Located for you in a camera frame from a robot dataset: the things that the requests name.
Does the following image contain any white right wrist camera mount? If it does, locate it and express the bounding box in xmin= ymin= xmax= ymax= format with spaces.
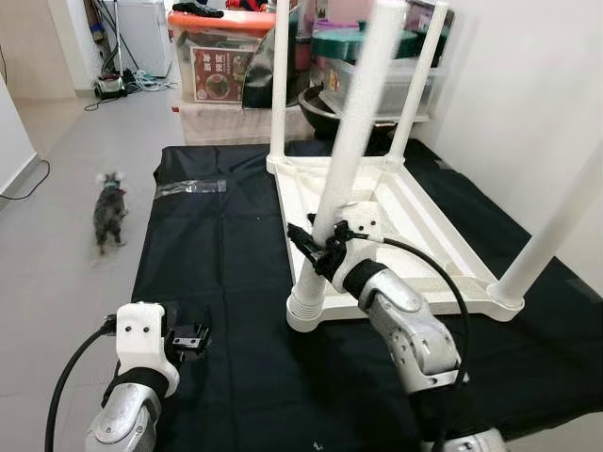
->
xmin=330 ymin=201 xmax=387 ymax=288

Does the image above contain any small grey dog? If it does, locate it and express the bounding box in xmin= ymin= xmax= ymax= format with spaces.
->
xmin=91 ymin=170 xmax=130 ymax=257

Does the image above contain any green pot lid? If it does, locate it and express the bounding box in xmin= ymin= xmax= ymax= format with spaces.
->
xmin=311 ymin=24 xmax=425 ymax=62

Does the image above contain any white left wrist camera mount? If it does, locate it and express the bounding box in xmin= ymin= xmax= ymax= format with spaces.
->
xmin=114 ymin=301 xmax=182 ymax=398

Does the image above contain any orange-lid clear storage box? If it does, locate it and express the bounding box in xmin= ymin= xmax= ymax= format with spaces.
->
xmin=168 ymin=8 xmax=279 ymax=105

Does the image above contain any black wok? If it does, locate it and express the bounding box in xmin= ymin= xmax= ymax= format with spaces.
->
xmin=300 ymin=87 xmax=397 ymax=142

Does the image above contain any thin black floor cable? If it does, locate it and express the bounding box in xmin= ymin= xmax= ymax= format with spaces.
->
xmin=0 ymin=158 xmax=53 ymax=202

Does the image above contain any white cabinet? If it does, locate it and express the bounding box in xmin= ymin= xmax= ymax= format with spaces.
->
xmin=111 ymin=0 xmax=172 ymax=78

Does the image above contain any clear plastic storage container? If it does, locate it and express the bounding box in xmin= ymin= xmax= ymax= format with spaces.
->
xmin=316 ymin=56 xmax=444 ymax=121

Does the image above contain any white lace cloth cover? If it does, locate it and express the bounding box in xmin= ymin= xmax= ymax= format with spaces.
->
xmin=174 ymin=99 xmax=312 ymax=147

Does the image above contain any white plastic table top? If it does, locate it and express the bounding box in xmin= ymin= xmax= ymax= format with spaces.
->
xmin=266 ymin=153 xmax=525 ymax=333

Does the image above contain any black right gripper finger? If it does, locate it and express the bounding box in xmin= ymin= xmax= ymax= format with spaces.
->
xmin=285 ymin=222 xmax=329 ymax=266

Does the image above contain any black tablecloth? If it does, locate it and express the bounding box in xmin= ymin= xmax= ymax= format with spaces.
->
xmin=127 ymin=139 xmax=603 ymax=452

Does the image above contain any dark framed tablet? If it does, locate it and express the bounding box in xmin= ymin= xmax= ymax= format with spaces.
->
xmin=405 ymin=0 xmax=455 ymax=39

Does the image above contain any long clear tape strip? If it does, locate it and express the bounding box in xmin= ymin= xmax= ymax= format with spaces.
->
xmin=155 ymin=179 xmax=228 ymax=198

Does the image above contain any small black remote-like object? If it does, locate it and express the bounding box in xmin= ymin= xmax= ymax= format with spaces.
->
xmin=171 ymin=2 xmax=225 ymax=18

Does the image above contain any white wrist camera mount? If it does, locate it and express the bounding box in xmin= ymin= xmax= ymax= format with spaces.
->
xmin=114 ymin=301 xmax=182 ymax=398
xmin=330 ymin=201 xmax=387 ymax=288

